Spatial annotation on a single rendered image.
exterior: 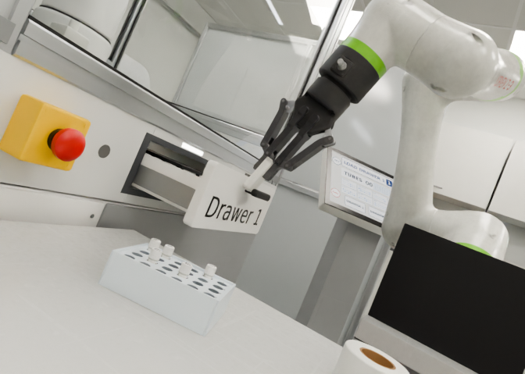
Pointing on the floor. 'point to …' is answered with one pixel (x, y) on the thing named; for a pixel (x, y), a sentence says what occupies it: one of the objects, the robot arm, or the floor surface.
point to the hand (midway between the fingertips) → (260, 175)
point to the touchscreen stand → (337, 279)
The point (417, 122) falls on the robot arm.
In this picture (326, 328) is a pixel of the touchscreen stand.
